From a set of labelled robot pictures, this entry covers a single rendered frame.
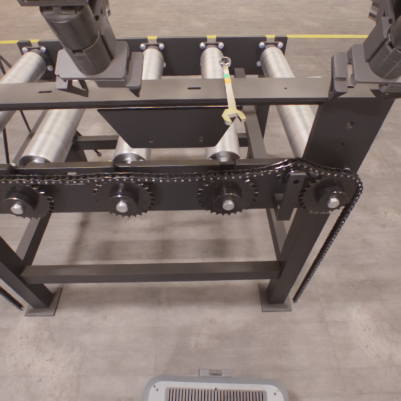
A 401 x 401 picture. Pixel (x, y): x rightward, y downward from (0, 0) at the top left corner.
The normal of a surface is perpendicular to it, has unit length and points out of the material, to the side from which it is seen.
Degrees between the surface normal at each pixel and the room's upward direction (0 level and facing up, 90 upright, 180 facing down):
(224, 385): 0
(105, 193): 90
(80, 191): 90
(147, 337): 0
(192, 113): 90
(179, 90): 0
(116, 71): 30
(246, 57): 90
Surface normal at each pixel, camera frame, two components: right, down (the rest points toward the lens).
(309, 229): 0.02, 0.75
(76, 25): 0.58, 0.79
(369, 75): -0.02, -0.20
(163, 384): 0.00, -0.66
